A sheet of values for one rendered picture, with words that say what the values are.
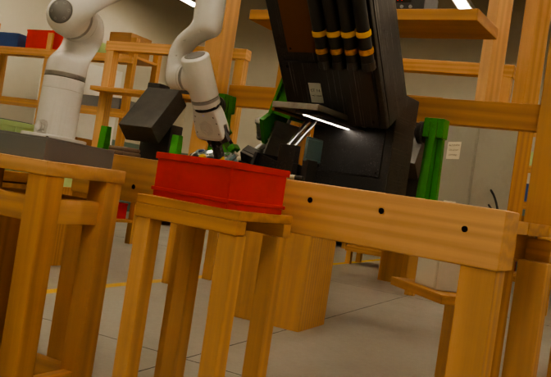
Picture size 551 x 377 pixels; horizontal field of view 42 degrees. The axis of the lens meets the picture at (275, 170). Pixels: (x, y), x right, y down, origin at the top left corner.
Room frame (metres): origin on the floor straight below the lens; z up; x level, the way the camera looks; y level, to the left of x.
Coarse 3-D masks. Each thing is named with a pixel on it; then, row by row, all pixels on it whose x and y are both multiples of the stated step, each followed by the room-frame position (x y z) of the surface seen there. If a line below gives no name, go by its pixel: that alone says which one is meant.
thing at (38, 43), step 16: (0, 32) 8.40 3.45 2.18; (32, 32) 8.20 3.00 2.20; (48, 32) 8.08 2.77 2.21; (112, 32) 7.75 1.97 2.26; (0, 48) 8.29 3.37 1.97; (16, 48) 8.18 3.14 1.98; (32, 48) 8.14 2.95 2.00; (48, 48) 8.02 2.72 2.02; (0, 64) 8.92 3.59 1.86; (128, 64) 7.53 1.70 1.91; (144, 64) 7.89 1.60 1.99; (160, 64) 7.94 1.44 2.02; (0, 80) 8.92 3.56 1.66; (128, 80) 7.52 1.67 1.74; (0, 96) 8.30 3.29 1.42; (96, 96) 7.74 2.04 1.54; (80, 112) 7.71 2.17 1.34; (96, 112) 7.62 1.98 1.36; (112, 112) 7.52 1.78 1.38; (128, 224) 7.92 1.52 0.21; (128, 240) 7.90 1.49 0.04
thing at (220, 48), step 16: (240, 0) 3.06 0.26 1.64; (224, 16) 2.99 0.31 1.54; (224, 32) 2.99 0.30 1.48; (208, 48) 3.02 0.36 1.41; (224, 48) 3.00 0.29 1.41; (224, 64) 3.02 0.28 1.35; (224, 80) 3.03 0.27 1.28; (544, 80) 2.29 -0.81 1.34; (544, 96) 2.28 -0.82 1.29; (544, 112) 2.28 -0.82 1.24; (192, 128) 3.03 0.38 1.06; (544, 128) 2.27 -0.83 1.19; (192, 144) 3.02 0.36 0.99; (304, 144) 2.80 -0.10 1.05; (544, 144) 2.27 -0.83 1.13; (544, 160) 2.27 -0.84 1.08; (544, 176) 2.26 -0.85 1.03; (528, 192) 2.29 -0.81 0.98; (544, 192) 2.26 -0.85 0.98; (528, 208) 2.28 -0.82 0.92; (544, 208) 2.26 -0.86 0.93; (544, 224) 2.25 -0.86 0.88
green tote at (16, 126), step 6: (0, 120) 2.40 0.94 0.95; (6, 120) 2.42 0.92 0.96; (12, 120) 2.44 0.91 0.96; (0, 126) 2.41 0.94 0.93; (6, 126) 2.42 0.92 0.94; (12, 126) 2.45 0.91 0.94; (18, 126) 2.46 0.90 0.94; (24, 126) 2.48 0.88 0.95; (30, 126) 2.50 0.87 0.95; (18, 132) 2.47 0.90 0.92
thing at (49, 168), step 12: (0, 156) 2.01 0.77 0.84; (12, 156) 1.99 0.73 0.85; (12, 168) 1.98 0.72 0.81; (24, 168) 1.96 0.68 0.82; (36, 168) 1.94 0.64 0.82; (48, 168) 1.92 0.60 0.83; (60, 168) 1.96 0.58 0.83; (72, 168) 2.00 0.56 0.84; (84, 168) 2.04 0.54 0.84; (96, 168) 2.08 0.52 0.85; (96, 180) 2.09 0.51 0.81; (108, 180) 2.13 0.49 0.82; (120, 180) 2.18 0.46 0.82
